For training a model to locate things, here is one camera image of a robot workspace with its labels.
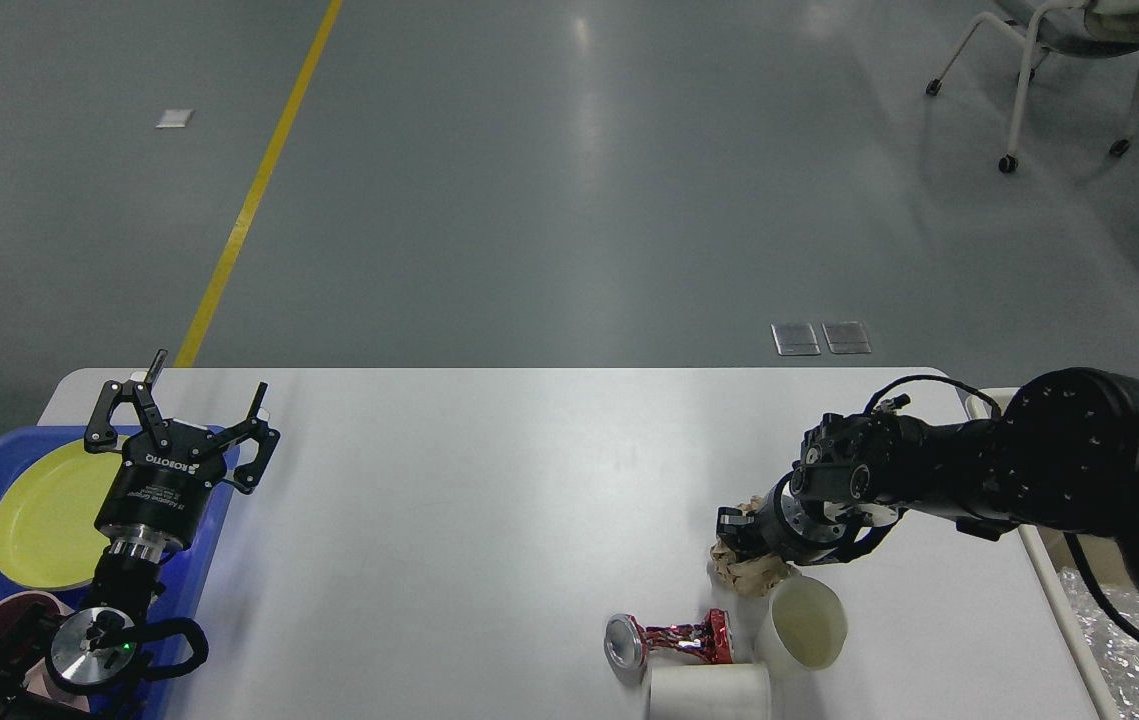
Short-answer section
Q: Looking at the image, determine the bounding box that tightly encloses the white floor marker tag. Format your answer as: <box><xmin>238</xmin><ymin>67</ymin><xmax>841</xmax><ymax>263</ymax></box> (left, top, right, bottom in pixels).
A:
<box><xmin>154</xmin><ymin>108</ymin><xmax>195</xmax><ymax>129</ymax></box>

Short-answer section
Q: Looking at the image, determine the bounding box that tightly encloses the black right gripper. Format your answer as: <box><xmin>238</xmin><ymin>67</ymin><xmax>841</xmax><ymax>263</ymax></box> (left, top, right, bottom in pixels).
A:
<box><xmin>716</xmin><ymin>475</ymin><xmax>865</xmax><ymax>568</ymax></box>

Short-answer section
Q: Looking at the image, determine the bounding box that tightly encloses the white framed office chair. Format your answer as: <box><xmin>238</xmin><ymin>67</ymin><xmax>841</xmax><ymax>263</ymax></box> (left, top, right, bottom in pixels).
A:
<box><xmin>925</xmin><ymin>1</ymin><xmax>1139</xmax><ymax>174</ymax></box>

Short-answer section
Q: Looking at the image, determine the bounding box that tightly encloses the right metal floor plate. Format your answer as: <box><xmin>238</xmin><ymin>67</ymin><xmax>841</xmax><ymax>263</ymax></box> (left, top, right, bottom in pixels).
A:
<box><xmin>822</xmin><ymin>322</ymin><xmax>874</xmax><ymax>355</ymax></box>

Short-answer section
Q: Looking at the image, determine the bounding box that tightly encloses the beige plastic bin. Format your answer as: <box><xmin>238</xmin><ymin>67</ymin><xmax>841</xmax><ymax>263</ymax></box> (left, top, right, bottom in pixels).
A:
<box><xmin>964</xmin><ymin>387</ymin><xmax>1139</xmax><ymax>720</ymax></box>

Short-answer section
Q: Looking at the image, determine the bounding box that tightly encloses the metal floor plate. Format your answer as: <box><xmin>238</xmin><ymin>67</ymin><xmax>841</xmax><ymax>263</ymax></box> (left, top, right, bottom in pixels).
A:
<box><xmin>822</xmin><ymin>322</ymin><xmax>874</xmax><ymax>355</ymax></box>
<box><xmin>770</xmin><ymin>324</ymin><xmax>822</xmax><ymax>357</ymax></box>

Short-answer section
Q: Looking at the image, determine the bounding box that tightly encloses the crushed red soda can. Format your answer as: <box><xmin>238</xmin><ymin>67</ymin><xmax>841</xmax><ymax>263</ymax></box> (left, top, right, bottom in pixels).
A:
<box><xmin>601</xmin><ymin>607</ymin><xmax>737</xmax><ymax>685</ymax></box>

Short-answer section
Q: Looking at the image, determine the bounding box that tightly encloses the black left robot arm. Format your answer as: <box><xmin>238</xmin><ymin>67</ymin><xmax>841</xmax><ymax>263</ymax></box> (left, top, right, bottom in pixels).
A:
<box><xmin>0</xmin><ymin>350</ymin><xmax>281</xmax><ymax>719</ymax></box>

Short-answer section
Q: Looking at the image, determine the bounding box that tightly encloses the left metal floor plate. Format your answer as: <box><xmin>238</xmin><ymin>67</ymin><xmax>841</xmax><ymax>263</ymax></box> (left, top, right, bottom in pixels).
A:
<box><xmin>770</xmin><ymin>324</ymin><xmax>822</xmax><ymax>357</ymax></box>

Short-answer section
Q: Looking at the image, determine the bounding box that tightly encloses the white paper cup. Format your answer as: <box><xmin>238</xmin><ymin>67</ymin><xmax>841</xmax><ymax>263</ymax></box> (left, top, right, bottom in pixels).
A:
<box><xmin>755</xmin><ymin>575</ymin><xmax>849</xmax><ymax>680</ymax></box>
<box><xmin>646</xmin><ymin>664</ymin><xmax>773</xmax><ymax>719</ymax></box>

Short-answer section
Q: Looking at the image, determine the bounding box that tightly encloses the aluminium foil tray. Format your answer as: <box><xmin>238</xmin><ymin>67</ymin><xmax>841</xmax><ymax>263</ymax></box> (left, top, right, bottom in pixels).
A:
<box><xmin>1058</xmin><ymin>568</ymin><xmax>1139</xmax><ymax>719</ymax></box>

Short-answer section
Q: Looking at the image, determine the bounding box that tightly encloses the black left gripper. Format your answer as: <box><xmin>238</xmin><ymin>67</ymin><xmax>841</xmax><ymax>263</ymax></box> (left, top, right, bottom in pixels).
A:
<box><xmin>82</xmin><ymin>349</ymin><xmax>282</xmax><ymax>553</ymax></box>

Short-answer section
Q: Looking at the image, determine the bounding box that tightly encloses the pink mug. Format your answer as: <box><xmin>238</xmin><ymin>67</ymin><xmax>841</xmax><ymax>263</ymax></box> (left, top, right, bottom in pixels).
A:
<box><xmin>0</xmin><ymin>591</ymin><xmax>90</xmax><ymax>711</ymax></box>

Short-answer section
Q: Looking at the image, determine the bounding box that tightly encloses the brown paper ball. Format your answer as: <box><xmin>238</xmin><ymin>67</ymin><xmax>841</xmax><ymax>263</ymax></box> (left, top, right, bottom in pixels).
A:
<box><xmin>710</xmin><ymin>496</ymin><xmax>798</xmax><ymax>598</ymax></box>

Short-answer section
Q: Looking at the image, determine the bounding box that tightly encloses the yellow plastic plate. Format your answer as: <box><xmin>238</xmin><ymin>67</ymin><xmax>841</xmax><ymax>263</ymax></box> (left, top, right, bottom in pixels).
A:
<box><xmin>0</xmin><ymin>441</ymin><xmax>121</xmax><ymax>592</ymax></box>

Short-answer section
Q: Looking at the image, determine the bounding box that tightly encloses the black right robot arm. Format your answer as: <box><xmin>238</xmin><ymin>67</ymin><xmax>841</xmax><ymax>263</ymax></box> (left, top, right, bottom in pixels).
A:
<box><xmin>716</xmin><ymin>366</ymin><xmax>1139</xmax><ymax>592</ymax></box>

